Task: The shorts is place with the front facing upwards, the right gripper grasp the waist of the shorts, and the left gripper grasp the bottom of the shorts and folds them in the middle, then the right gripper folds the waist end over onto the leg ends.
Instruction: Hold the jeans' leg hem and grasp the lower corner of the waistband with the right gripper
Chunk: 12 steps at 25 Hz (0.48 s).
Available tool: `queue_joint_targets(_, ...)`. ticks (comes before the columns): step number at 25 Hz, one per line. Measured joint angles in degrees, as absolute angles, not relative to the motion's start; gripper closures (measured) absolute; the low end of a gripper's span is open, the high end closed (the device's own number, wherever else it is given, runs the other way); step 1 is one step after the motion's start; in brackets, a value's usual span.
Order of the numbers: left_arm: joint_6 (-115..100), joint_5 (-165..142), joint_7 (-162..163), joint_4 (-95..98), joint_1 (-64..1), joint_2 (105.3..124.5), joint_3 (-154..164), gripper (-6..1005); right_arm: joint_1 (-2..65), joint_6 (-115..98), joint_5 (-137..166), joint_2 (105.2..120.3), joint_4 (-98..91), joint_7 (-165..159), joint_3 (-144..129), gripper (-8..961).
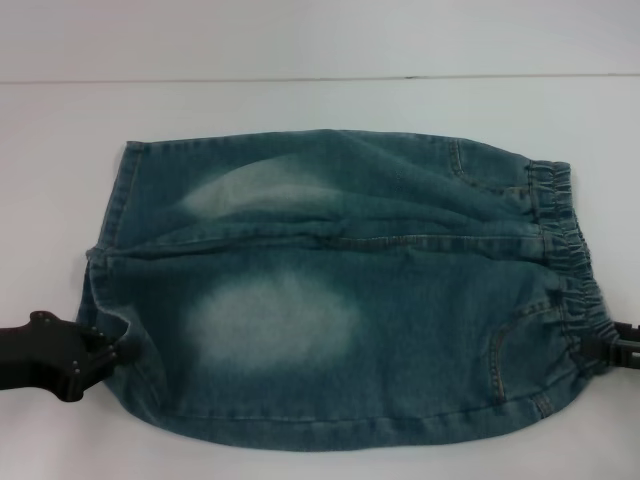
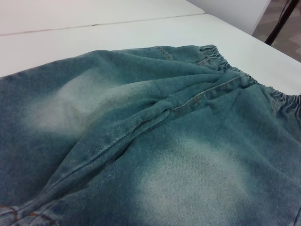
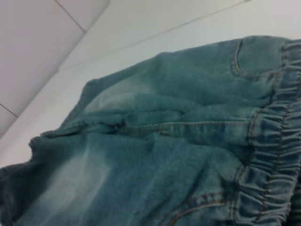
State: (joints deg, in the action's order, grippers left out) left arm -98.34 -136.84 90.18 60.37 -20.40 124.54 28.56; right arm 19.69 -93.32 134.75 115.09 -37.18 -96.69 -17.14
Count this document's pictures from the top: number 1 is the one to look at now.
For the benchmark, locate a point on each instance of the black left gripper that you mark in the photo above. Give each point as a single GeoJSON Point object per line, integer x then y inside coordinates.
{"type": "Point", "coordinates": [45, 355]}

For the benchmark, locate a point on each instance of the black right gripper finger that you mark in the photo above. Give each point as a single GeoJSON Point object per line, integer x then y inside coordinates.
{"type": "Point", "coordinates": [629, 332]}
{"type": "Point", "coordinates": [622, 354]}

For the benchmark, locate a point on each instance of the blue denim shorts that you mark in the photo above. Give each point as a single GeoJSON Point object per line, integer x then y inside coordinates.
{"type": "Point", "coordinates": [320, 240]}

